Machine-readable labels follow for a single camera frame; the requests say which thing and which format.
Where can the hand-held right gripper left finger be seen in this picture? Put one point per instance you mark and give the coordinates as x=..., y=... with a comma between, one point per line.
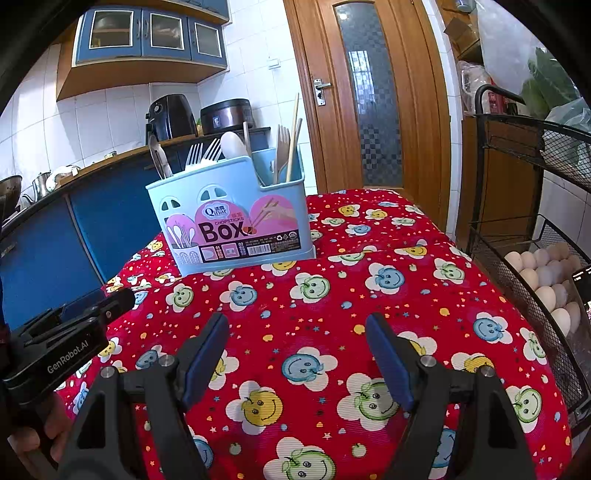
x=207, y=355

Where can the red packets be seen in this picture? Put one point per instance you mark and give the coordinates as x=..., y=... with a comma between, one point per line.
x=503, y=101

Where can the red smiley printed tablecloth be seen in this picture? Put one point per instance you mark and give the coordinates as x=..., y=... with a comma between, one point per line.
x=323, y=286

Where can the small metal kettle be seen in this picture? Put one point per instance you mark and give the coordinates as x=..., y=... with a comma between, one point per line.
x=40, y=184

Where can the pile of eggs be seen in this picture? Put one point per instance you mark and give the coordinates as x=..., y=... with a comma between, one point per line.
x=545, y=277

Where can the white plastic bag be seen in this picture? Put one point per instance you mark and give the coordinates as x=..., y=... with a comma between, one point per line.
x=508, y=37

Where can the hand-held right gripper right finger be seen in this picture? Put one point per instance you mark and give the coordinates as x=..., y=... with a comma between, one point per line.
x=390, y=364

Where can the beige fork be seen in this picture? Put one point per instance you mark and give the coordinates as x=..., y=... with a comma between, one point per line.
x=280, y=147

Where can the wooden door with glass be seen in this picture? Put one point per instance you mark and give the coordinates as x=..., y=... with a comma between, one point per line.
x=318, y=41

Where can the person's left hand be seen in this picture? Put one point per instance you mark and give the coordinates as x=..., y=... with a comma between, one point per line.
x=55, y=429

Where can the green leafy vegetables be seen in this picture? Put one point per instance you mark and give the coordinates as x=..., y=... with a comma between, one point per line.
x=554, y=83

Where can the steel fork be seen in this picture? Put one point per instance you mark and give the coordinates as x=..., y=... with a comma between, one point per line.
x=212, y=150
x=194, y=157

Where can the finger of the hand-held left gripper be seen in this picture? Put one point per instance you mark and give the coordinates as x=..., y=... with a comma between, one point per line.
x=85, y=300
x=115, y=302

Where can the wooden chopstick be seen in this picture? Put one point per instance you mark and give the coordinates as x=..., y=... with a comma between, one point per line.
x=298, y=134
x=292, y=138

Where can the black metal rack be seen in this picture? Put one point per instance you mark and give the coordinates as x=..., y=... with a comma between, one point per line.
x=508, y=147

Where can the white cloth bundle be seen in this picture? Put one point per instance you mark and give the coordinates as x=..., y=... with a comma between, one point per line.
x=62, y=175

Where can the black air fryer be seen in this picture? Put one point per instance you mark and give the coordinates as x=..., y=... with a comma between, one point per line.
x=171, y=117

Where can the blue wall cabinet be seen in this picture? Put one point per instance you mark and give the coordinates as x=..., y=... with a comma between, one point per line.
x=138, y=46

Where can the dark metal bowl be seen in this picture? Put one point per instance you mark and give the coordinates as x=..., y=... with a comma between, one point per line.
x=10, y=194

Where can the dark rice cooker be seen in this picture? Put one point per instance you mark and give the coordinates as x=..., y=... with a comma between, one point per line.
x=226, y=115

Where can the light blue utensil box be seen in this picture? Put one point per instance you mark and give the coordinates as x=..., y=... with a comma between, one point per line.
x=221, y=194

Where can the blue counter cabinet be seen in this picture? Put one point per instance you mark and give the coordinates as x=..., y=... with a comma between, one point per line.
x=106, y=217

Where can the white light switch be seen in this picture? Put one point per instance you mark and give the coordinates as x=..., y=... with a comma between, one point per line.
x=274, y=62

